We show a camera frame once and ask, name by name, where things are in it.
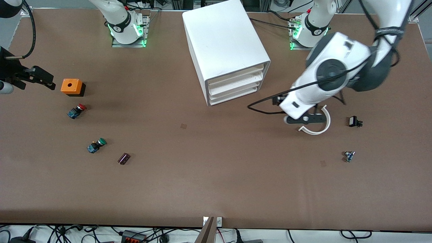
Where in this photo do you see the white plastic drawer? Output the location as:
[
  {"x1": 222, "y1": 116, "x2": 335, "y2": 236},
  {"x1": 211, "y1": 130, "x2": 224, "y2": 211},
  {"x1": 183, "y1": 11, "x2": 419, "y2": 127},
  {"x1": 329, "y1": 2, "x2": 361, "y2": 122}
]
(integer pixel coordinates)
[
  {"x1": 207, "y1": 66, "x2": 264, "y2": 86},
  {"x1": 209, "y1": 79, "x2": 262, "y2": 98},
  {"x1": 209, "y1": 84, "x2": 260, "y2": 104},
  {"x1": 208, "y1": 73, "x2": 264, "y2": 92}
]

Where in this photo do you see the red push button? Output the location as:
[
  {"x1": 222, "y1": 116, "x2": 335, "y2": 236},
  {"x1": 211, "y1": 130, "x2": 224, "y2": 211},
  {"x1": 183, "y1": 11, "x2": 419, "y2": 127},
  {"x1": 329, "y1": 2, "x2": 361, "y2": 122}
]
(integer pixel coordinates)
[{"x1": 67, "y1": 104, "x2": 87, "y2": 119}]

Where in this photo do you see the green push button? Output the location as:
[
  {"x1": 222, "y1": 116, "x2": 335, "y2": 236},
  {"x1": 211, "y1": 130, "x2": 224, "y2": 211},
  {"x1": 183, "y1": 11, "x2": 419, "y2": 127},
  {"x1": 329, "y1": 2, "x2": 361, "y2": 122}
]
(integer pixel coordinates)
[{"x1": 87, "y1": 138, "x2": 107, "y2": 154}]

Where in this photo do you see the white drawer cabinet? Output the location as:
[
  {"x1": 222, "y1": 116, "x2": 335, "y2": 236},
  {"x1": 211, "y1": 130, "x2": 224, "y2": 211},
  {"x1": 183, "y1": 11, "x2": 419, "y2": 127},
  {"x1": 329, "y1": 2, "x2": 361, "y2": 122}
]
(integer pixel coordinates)
[{"x1": 182, "y1": 0, "x2": 271, "y2": 107}]

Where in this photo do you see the brown angled bar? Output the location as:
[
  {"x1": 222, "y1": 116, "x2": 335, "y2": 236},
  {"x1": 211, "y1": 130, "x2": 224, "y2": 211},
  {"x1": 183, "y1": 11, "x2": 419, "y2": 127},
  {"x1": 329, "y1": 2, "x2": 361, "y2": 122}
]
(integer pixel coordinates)
[{"x1": 194, "y1": 216, "x2": 216, "y2": 243}]

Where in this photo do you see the black power strip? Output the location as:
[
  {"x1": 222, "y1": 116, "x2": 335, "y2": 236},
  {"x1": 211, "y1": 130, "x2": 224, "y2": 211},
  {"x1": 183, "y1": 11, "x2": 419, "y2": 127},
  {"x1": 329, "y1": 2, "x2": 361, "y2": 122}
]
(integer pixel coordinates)
[{"x1": 121, "y1": 229, "x2": 148, "y2": 243}]

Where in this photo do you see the orange button enclosure box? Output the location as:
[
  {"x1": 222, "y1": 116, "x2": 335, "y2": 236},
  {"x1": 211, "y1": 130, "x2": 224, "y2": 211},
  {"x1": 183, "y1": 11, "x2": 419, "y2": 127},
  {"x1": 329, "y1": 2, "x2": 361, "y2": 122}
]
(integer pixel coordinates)
[{"x1": 61, "y1": 79, "x2": 86, "y2": 97}]

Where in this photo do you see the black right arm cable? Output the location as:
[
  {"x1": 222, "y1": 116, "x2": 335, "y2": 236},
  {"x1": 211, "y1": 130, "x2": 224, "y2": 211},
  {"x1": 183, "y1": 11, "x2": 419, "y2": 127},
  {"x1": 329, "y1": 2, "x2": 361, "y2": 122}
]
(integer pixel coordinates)
[{"x1": 5, "y1": 0, "x2": 36, "y2": 60}]

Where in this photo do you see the white curved plastic bracket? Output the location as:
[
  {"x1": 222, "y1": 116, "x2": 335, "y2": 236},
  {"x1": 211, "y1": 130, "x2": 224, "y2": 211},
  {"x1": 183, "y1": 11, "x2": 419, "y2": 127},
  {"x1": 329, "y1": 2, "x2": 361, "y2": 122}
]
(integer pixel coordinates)
[{"x1": 299, "y1": 105, "x2": 331, "y2": 135}]

